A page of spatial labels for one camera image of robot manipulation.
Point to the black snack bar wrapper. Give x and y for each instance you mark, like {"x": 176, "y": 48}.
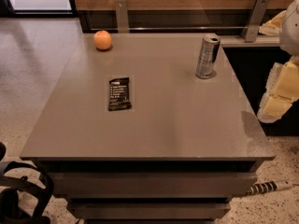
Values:
{"x": 119, "y": 94}

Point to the grey drawer cabinet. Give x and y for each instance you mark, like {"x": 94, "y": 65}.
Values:
{"x": 185, "y": 148}

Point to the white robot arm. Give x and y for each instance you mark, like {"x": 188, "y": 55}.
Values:
{"x": 286, "y": 24}

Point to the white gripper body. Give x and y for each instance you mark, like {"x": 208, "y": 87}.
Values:
{"x": 290, "y": 32}

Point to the orange fruit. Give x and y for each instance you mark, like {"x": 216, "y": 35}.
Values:
{"x": 102, "y": 40}

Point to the right metal wall bracket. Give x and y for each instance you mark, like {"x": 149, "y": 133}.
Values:
{"x": 251, "y": 30}

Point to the silver redbull can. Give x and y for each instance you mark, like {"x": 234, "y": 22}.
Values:
{"x": 208, "y": 54}

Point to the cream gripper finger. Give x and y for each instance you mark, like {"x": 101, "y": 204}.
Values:
{"x": 276, "y": 107}
{"x": 287, "y": 85}

